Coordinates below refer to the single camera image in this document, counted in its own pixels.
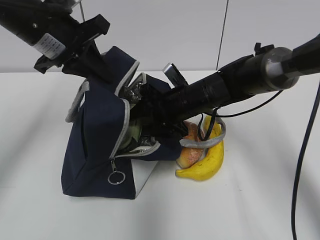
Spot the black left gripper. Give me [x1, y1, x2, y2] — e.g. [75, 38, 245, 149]
[33, 14, 114, 84]

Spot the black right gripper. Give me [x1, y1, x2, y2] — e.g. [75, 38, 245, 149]
[129, 83, 189, 137]

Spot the green lidded glass container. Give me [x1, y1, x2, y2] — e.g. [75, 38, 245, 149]
[118, 119, 142, 152]

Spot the brown bread roll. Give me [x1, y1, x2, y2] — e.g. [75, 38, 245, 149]
[176, 121, 204, 169]

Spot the yellow banana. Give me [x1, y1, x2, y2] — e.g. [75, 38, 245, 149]
[175, 117, 226, 182]

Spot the navy blue lunch bag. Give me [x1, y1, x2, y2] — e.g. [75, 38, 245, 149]
[61, 45, 227, 200]

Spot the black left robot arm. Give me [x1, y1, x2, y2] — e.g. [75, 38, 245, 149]
[0, 0, 113, 84]

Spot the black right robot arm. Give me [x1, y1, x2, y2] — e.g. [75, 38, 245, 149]
[130, 37, 320, 138]

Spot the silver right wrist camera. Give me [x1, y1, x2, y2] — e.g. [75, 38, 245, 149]
[162, 62, 189, 88]

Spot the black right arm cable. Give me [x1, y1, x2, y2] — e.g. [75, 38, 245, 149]
[197, 79, 320, 240]

